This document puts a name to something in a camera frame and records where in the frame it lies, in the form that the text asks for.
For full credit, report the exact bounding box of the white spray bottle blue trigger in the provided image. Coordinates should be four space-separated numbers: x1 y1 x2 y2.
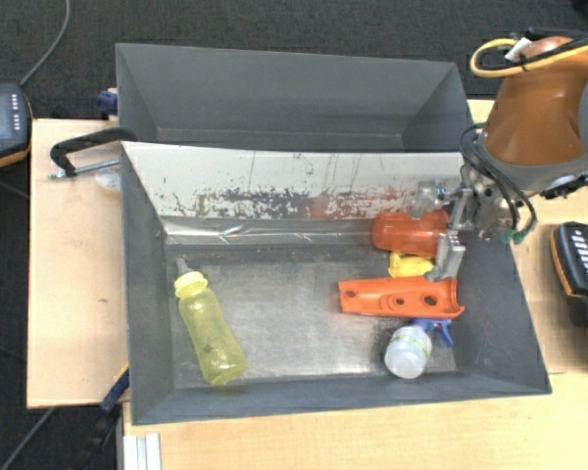
383 316 456 381

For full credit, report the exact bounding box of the pale wood board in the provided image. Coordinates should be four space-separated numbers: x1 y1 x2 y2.
25 117 131 409

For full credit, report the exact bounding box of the yellow clear baby bottle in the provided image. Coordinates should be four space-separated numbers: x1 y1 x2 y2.
172 256 249 387

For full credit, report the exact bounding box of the small yellow toy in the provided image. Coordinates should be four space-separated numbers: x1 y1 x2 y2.
387 251 435 280

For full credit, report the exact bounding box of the orange plastic shell with holes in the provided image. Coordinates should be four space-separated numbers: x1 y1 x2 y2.
337 276 466 319

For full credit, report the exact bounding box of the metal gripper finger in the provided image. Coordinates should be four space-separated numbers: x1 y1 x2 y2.
423 232 467 283
411 180 455 220

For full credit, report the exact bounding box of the grey metal bin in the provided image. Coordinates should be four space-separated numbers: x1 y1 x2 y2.
114 42 554 427

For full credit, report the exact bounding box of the orange clear plastic bottle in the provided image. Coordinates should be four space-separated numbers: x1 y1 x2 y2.
370 209 453 259

